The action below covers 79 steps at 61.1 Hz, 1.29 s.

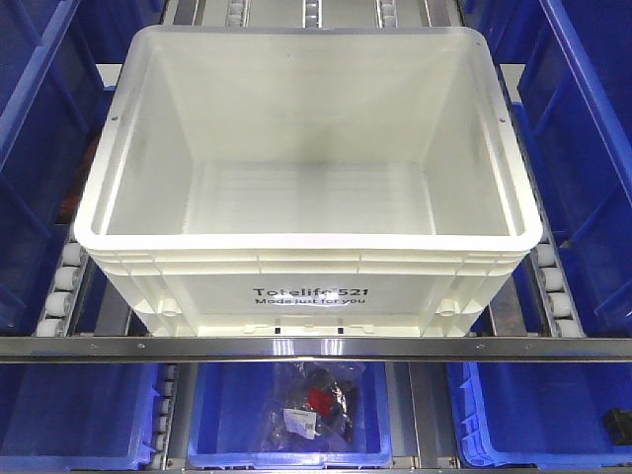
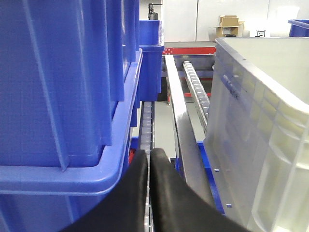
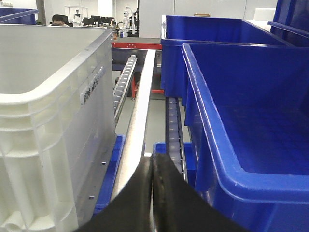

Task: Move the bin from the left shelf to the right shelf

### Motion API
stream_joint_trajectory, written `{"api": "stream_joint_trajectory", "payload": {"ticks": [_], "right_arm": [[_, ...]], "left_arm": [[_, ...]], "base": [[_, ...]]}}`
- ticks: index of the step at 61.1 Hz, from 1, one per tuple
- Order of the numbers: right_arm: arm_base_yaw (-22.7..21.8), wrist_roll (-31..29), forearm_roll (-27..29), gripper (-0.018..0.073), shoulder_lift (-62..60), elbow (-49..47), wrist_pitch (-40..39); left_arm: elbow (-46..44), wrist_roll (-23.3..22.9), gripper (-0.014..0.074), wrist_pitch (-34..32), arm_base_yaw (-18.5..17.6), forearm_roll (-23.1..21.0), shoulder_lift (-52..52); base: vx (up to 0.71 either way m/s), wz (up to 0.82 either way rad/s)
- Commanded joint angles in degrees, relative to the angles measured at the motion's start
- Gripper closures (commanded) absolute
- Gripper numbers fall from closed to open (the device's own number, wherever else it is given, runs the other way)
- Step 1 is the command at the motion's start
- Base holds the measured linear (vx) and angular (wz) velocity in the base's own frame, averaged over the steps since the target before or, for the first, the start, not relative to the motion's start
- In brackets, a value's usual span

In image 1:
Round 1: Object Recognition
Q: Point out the white plastic Totelife tote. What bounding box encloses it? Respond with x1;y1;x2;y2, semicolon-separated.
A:
74;26;543;338

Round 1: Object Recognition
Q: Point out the blue bin lower middle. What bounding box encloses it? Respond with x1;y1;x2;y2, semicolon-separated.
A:
188;362;392;469

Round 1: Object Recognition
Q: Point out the blue bin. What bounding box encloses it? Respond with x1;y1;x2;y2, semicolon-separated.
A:
188;362;392;469
446;362;631;469
1;363;162;472
1;1;104;336
513;0;632;333

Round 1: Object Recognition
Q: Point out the blue bin upper right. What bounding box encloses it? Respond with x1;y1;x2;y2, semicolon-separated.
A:
513;0;632;333

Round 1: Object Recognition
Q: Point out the blue bin upper left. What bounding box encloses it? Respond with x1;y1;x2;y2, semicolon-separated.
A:
1;1;104;336

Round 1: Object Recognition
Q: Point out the blue bin lower right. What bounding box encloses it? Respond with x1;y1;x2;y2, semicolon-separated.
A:
446;362;631;469

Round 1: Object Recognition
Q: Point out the blue bin lower left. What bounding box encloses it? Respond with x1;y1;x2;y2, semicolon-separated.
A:
1;363;162;472

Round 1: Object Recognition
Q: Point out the black object in bin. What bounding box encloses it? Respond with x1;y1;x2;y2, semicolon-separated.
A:
602;408;632;446

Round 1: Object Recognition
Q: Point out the plastic bag of parts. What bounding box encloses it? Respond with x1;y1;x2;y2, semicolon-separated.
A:
260;361;366;452

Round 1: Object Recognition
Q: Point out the lower roller track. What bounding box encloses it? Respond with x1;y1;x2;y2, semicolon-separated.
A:
145;364;179;471

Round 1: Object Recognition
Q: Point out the right white roller track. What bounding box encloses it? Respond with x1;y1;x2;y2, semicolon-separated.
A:
530;240;584;339

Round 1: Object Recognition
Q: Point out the white roller track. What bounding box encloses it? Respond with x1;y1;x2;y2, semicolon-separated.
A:
530;240;584;339
33;238;88;338

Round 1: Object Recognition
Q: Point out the left white roller track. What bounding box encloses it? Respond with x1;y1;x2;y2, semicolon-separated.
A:
33;238;88;338

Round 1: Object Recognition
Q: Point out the steel front shelf rail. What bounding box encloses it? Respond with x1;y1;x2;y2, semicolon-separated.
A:
1;337;631;363

